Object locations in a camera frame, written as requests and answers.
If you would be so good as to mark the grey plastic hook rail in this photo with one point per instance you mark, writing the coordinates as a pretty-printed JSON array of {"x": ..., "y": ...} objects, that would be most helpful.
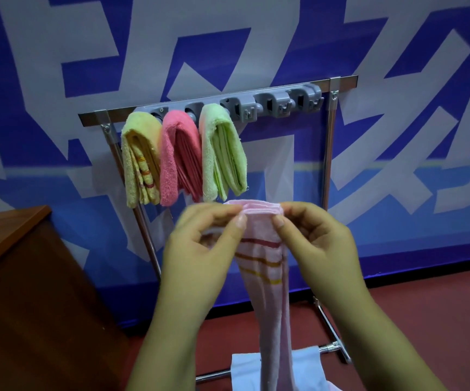
[{"x": 275, "y": 101}]

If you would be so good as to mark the light blue towel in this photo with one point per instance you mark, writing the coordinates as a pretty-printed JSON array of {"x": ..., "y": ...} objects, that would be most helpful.
[{"x": 245, "y": 370}]

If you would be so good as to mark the brown wooden cabinet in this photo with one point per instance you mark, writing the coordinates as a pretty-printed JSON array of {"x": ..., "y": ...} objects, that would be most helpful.
[{"x": 35, "y": 313}]

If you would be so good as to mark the metal rack frame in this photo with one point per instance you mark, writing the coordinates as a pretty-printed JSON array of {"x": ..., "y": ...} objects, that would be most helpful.
[{"x": 92, "y": 117}]

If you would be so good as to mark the person's right hand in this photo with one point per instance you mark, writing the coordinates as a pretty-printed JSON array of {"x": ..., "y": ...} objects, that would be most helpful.
[{"x": 328, "y": 256}]

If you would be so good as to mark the light green towel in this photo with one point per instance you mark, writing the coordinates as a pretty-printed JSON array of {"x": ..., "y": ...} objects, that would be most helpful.
[{"x": 222, "y": 150}]

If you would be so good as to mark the person's right forearm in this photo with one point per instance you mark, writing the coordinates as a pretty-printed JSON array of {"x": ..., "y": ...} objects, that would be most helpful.
[{"x": 385, "y": 350}]

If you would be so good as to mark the blue white printed banner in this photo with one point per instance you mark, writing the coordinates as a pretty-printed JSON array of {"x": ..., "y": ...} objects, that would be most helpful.
[{"x": 422, "y": 118}]

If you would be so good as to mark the person's left hand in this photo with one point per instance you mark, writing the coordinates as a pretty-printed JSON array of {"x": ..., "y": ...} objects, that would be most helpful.
[{"x": 194, "y": 272}]

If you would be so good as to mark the yellow striped towel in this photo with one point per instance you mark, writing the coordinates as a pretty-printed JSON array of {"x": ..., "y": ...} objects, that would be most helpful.
[{"x": 141, "y": 158}]

